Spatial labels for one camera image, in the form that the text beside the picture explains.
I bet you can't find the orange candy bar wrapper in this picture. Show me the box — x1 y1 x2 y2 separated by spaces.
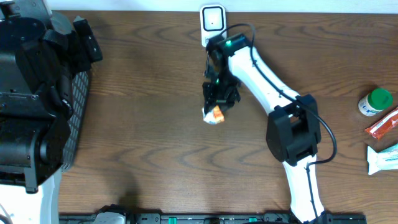
364 108 397 140

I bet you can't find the teal wipes packet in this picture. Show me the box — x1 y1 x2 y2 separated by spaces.
367 144 397 175

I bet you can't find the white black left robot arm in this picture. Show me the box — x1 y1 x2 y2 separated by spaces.
1 0 103 223

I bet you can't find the green lid jar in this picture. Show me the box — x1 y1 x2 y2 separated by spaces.
358 88 393 116

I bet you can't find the white barcode scanner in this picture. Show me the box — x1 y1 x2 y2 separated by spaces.
200 4 226 47

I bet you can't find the grey plastic mesh basket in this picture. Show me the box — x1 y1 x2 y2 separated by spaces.
46 11 91 174

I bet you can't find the small orange snack box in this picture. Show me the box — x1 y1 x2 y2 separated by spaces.
201 105 224 125

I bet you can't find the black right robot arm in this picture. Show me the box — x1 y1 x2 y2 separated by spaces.
202 34 325 223

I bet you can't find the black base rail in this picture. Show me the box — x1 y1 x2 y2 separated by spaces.
58 203 368 224

